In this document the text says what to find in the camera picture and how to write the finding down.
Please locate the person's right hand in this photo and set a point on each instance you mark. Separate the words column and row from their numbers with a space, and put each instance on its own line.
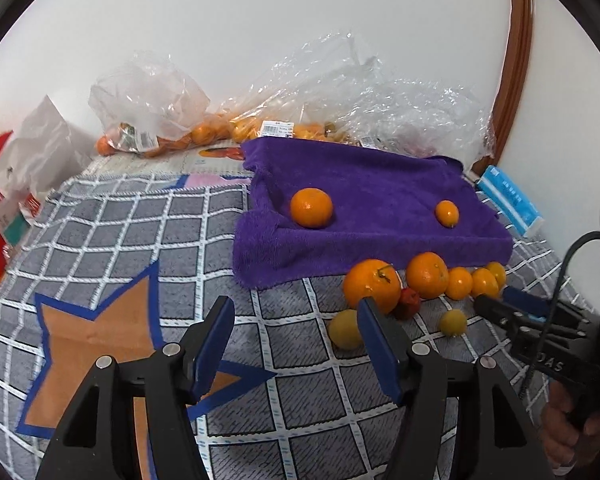
column 560, row 425

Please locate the purple towel lined tray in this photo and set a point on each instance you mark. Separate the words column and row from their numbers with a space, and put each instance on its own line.
column 380, row 195

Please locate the clear plastic bag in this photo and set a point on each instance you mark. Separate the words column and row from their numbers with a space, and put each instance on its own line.
column 305, row 85
column 145, row 90
column 430, row 105

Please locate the small red fruit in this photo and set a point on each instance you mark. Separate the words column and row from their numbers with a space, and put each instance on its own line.
column 409, row 305

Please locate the pile of bagged red fruits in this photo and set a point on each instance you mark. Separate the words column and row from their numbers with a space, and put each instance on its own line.
column 420, row 145

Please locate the pile of bagged kumquats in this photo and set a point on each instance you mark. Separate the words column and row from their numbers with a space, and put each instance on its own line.
column 307, row 132

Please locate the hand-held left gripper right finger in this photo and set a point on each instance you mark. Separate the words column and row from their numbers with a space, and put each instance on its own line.
column 377, row 345

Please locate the pile of bagged mandarins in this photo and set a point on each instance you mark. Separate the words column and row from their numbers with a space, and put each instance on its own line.
column 200, row 135

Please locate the small oval orange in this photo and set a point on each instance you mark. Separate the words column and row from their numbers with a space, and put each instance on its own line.
column 483, row 282

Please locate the small yellow fruit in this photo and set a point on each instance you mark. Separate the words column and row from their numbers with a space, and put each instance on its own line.
column 346, row 330
column 453, row 322

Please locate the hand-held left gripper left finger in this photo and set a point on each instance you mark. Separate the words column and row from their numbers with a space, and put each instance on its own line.
column 212, row 345

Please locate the white plastic bag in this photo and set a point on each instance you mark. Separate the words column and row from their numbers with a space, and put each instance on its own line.
column 40, row 145

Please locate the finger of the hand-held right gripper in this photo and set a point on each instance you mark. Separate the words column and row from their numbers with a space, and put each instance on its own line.
column 525, row 302
column 495, row 310

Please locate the grey checked blanket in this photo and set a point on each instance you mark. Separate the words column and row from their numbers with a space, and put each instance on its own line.
column 130, row 240

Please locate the blue tissue pack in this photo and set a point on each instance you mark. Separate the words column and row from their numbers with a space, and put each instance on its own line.
column 510, row 197

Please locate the printed paper sheet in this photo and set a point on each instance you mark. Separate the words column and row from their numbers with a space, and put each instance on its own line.
column 180, row 160

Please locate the brown wooden door frame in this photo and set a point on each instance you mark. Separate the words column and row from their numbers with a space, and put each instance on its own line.
column 517, row 35

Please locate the medium orange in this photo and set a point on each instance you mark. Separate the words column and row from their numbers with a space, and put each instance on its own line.
column 311, row 207

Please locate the large orange with stem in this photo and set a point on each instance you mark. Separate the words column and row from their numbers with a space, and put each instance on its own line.
column 372, row 287

